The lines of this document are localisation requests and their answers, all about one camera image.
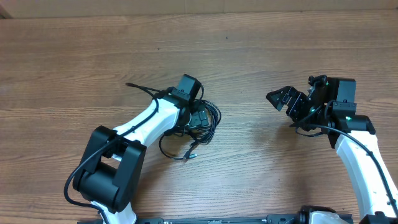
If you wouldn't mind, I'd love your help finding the thick black USB cable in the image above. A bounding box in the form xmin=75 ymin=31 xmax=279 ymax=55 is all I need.
xmin=177 ymin=99 xmax=222 ymax=146

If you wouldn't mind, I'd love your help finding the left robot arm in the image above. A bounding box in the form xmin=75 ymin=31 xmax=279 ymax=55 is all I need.
xmin=63 ymin=74 xmax=204 ymax=223

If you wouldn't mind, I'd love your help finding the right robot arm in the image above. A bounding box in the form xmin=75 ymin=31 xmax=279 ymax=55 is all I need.
xmin=266 ymin=75 xmax=397 ymax=223

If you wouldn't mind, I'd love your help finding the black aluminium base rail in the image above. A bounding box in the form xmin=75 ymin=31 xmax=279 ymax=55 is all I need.
xmin=77 ymin=205 xmax=354 ymax=224

